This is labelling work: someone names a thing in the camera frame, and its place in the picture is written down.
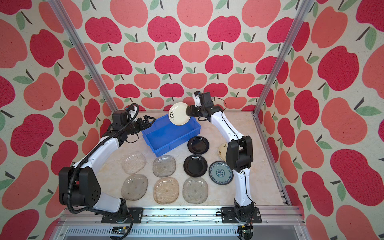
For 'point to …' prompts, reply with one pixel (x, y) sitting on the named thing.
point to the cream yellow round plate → (222, 151)
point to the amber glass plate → (166, 190)
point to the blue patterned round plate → (220, 173)
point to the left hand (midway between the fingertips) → (153, 121)
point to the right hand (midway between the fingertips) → (192, 109)
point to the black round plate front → (195, 165)
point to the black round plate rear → (198, 145)
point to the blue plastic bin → (162, 135)
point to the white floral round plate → (177, 115)
